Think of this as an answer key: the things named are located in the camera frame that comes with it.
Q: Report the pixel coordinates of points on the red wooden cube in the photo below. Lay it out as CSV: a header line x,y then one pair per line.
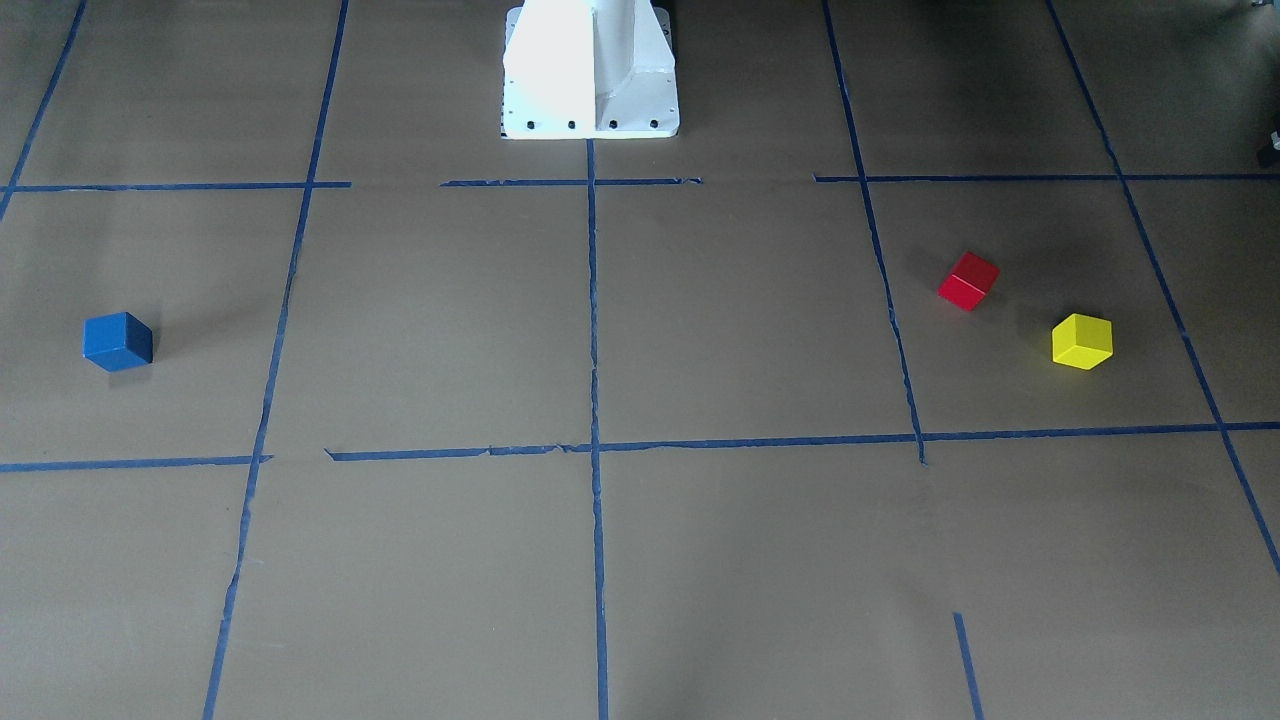
x,y
969,281

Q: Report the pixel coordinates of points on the yellow wooden cube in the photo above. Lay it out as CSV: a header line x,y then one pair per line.
x,y
1082,341

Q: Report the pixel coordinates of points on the blue wooden cube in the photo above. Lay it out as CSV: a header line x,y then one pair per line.
x,y
117,342

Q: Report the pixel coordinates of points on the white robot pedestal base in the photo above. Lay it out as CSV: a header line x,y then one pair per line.
x,y
589,69

